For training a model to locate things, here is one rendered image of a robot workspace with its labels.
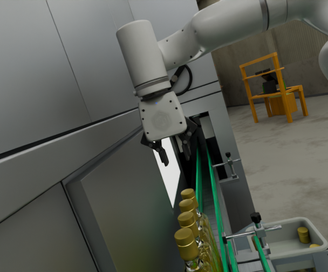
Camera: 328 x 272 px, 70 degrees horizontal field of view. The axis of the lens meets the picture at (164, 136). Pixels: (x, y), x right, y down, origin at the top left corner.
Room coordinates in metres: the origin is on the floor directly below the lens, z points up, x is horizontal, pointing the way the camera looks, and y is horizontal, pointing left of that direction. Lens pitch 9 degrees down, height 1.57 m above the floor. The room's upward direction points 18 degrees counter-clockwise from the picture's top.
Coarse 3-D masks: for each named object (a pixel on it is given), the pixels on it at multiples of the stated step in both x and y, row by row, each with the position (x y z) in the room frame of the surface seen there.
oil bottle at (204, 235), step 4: (200, 228) 0.50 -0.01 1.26; (204, 228) 0.51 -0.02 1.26; (200, 232) 0.49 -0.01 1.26; (204, 232) 0.49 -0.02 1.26; (208, 232) 0.51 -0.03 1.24; (200, 236) 0.48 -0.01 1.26; (204, 236) 0.48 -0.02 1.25; (208, 236) 0.49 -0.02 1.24; (204, 240) 0.48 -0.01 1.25; (208, 240) 0.48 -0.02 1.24; (212, 244) 0.51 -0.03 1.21; (212, 248) 0.49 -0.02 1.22; (216, 256) 0.52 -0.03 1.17; (216, 260) 0.50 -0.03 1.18; (220, 268) 0.52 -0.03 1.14
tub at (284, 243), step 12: (252, 228) 0.81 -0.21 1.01; (288, 228) 0.78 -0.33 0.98; (312, 228) 0.71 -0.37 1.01; (276, 240) 0.79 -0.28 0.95; (288, 240) 0.78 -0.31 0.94; (312, 240) 0.72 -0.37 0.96; (324, 240) 0.64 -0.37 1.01; (276, 252) 0.74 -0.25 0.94; (288, 252) 0.64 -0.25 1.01; (300, 252) 0.63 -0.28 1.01; (312, 252) 0.62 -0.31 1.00
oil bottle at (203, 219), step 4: (200, 212) 0.58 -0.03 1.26; (200, 216) 0.56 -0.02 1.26; (204, 216) 0.56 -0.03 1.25; (200, 220) 0.54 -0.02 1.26; (204, 220) 0.55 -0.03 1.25; (208, 220) 0.57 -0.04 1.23; (200, 224) 0.54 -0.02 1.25; (204, 224) 0.54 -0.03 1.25; (208, 224) 0.55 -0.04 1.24; (208, 228) 0.54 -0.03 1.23; (212, 232) 0.57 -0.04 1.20; (212, 236) 0.55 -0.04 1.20; (212, 240) 0.54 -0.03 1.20; (216, 244) 0.58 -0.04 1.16; (216, 248) 0.56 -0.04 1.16; (216, 252) 0.54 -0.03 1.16; (220, 256) 0.58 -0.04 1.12; (220, 260) 0.56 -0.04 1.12; (220, 264) 0.54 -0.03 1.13
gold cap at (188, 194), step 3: (186, 189) 0.58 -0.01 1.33; (189, 189) 0.57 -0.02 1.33; (192, 189) 0.57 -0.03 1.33; (183, 192) 0.57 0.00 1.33; (186, 192) 0.56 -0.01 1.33; (189, 192) 0.56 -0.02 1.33; (192, 192) 0.55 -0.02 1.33; (183, 195) 0.55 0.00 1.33; (186, 195) 0.55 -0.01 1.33; (189, 195) 0.55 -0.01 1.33; (192, 195) 0.55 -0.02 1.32; (183, 198) 0.56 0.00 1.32; (186, 198) 0.55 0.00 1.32; (189, 198) 0.55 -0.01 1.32; (192, 198) 0.55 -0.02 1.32; (195, 198) 0.56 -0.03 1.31; (195, 201) 0.55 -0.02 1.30; (195, 204) 0.55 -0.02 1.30; (198, 204) 0.56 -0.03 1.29; (195, 207) 0.55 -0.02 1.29
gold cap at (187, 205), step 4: (184, 200) 0.52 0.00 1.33; (188, 200) 0.51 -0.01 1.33; (192, 200) 0.51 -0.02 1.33; (180, 204) 0.51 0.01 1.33; (184, 204) 0.50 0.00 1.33; (188, 204) 0.50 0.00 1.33; (192, 204) 0.50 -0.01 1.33; (180, 208) 0.50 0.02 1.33; (184, 208) 0.49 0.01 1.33; (188, 208) 0.49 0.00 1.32; (192, 208) 0.50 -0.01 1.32; (192, 212) 0.49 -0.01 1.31; (196, 212) 0.51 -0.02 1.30; (196, 216) 0.50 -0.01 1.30; (196, 220) 0.50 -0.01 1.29
